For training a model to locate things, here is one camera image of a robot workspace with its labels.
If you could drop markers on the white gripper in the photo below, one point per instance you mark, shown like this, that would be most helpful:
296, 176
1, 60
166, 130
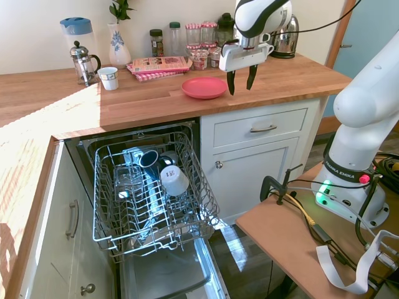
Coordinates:
240, 57

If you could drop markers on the pink plate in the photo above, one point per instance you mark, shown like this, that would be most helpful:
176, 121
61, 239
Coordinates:
204, 88

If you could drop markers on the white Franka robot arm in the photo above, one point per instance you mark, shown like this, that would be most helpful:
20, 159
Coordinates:
352, 102

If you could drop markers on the stainless dishwasher door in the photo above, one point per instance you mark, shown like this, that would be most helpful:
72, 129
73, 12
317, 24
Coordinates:
168, 271

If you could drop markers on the small red labelled jar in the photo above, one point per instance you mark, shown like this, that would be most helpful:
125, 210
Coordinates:
199, 60
215, 57
192, 51

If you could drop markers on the white cabinet drawer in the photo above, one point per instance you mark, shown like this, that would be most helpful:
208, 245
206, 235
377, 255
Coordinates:
230, 126

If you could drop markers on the dark glass jar black lid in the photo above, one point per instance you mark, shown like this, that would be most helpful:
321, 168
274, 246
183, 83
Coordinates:
225, 29

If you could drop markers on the tall jar red checkered lid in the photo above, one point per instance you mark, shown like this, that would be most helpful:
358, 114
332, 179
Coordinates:
209, 32
193, 34

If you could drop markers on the stainless steel kettle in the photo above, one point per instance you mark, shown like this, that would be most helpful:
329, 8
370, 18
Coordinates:
288, 40

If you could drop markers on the clear bottle with green lid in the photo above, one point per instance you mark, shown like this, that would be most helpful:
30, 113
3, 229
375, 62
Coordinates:
175, 39

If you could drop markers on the round metal cabinet knob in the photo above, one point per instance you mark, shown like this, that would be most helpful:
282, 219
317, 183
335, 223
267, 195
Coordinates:
87, 289
219, 164

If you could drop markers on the red checkered cloth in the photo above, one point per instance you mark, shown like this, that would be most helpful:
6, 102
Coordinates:
149, 76

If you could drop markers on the spice jar with dark lid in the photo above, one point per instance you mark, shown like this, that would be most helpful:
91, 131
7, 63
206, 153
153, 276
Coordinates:
156, 43

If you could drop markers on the white cabinet door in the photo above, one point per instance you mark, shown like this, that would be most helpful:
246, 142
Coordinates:
249, 183

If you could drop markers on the dark mug white inside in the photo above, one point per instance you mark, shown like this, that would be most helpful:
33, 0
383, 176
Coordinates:
170, 157

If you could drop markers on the black screw clamp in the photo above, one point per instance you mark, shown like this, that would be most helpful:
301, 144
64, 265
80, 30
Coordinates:
268, 187

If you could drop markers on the blue mug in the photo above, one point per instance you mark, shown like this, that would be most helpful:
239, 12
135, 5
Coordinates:
149, 159

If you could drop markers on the white cup with print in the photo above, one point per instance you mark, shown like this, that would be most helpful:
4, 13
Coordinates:
174, 182

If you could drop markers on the white vase with blue flowers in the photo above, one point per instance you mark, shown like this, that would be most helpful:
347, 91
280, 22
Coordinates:
118, 46

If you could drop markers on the blue door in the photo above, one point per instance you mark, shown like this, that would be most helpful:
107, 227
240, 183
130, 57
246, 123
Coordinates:
364, 37

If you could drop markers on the white printed cup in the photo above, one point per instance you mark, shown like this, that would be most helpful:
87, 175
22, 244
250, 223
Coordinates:
108, 79

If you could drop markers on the green plant stems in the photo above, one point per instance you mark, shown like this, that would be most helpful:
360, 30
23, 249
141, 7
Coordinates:
120, 11

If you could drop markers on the clear glass container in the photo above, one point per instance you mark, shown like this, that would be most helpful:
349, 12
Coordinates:
127, 182

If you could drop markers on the red round knob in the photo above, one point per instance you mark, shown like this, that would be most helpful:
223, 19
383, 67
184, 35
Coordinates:
364, 179

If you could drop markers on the glass French press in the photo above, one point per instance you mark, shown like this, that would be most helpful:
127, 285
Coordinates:
82, 67

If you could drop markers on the wooden robot mounting board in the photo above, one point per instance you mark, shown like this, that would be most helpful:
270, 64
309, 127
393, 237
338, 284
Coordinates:
280, 236

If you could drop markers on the clear pitcher with blue lid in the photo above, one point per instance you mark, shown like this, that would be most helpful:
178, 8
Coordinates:
74, 31

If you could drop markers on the white corner cabinet front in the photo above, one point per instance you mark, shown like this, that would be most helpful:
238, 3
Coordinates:
56, 249

